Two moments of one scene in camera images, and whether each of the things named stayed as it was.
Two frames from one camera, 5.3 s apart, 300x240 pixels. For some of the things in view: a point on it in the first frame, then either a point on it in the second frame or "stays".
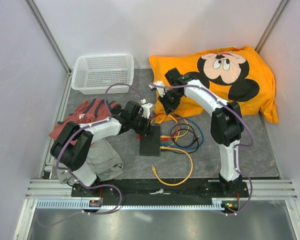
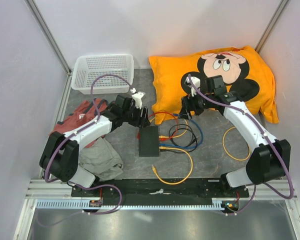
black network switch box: x=150 y=145 stays
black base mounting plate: x=160 y=190 stays
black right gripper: x=169 y=107 → x=188 y=104
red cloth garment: x=87 y=112 stays
